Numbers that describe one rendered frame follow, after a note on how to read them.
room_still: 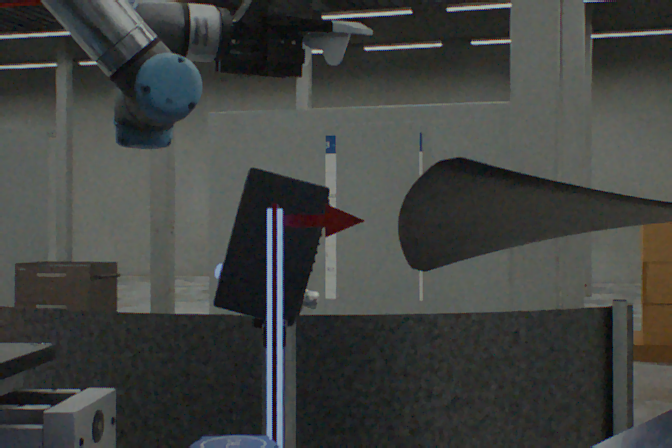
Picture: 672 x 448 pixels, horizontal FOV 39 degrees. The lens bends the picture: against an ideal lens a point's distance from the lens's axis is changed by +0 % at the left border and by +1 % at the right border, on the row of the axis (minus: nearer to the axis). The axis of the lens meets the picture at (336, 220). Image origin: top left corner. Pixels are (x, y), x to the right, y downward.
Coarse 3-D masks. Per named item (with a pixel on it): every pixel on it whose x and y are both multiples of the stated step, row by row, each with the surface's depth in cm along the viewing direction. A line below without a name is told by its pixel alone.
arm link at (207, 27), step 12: (192, 12) 124; (204, 12) 124; (216, 12) 125; (192, 24) 123; (204, 24) 124; (216, 24) 124; (192, 36) 123; (204, 36) 124; (216, 36) 124; (192, 48) 124; (204, 48) 125; (216, 48) 125; (192, 60) 127; (204, 60) 127
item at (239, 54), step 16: (224, 16) 125; (272, 16) 128; (288, 16) 128; (224, 32) 125; (240, 32) 128; (256, 32) 128; (272, 32) 127; (288, 32) 128; (224, 48) 126; (240, 48) 128; (256, 48) 129; (272, 48) 128; (288, 48) 129; (224, 64) 127; (240, 64) 130; (256, 64) 130; (272, 64) 128; (288, 64) 130
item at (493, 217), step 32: (448, 160) 57; (416, 192) 63; (448, 192) 62; (480, 192) 62; (512, 192) 61; (544, 192) 60; (576, 192) 59; (608, 192) 59; (416, 224) 69; (448, 224) 69; (480, 224) 70; (512, 224) 70; (544, 224) 70; (576, 224) 71; (608, 224) 71; (640, 224) 72; (416, 256) 75; (448, 256) 76
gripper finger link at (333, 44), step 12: (336, 24) 127; (348, 24) 127; (360, 24) 128; (312, 36) 128; (324, 36) 128; (336, 36) 128; (348, 36) 127; (312, 48) 129; (324, 48) 128; (336, 48) 128; (336, 60) 128
